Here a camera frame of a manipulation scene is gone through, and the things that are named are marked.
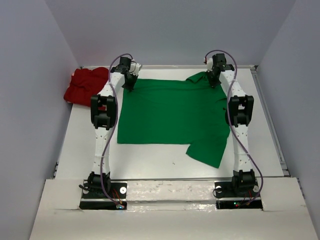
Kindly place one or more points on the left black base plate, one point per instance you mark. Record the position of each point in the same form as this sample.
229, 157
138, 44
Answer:
97, 200

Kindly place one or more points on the red t-shirt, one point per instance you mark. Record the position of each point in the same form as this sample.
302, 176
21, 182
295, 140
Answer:
84, 84

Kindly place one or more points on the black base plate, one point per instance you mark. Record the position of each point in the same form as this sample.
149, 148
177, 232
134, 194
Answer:
97, 200
229, 199

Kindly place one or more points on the green t-shirt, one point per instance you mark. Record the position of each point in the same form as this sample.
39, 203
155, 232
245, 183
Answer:
176, 112

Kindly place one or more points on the white front cover board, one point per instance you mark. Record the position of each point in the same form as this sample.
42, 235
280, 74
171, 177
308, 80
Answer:
173, 210

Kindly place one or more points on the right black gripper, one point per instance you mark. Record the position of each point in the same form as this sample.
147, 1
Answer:
213, 84

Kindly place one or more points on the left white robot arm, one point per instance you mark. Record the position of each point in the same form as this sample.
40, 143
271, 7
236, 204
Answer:
104, 108

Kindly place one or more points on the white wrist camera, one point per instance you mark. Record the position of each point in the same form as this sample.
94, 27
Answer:
135, 68
209, 63

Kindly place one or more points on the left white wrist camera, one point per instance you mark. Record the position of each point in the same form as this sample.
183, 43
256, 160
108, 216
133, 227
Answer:
135, 68

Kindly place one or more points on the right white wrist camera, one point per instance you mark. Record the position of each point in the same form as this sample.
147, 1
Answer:
209, 63

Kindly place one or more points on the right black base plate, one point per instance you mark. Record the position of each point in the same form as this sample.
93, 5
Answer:
229, 199

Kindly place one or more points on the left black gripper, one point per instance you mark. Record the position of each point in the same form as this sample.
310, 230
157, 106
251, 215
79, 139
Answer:
130, 87

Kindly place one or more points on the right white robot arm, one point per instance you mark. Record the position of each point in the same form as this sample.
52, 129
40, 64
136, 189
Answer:
238, 115

